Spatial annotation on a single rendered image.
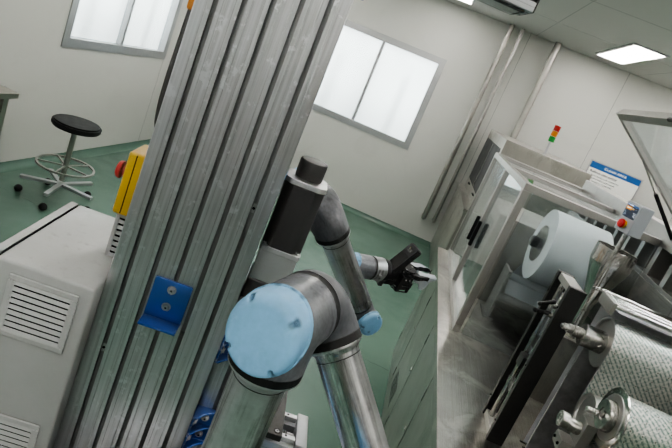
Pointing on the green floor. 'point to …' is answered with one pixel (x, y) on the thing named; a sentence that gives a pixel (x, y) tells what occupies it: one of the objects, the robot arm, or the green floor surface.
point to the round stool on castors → (66, 158)
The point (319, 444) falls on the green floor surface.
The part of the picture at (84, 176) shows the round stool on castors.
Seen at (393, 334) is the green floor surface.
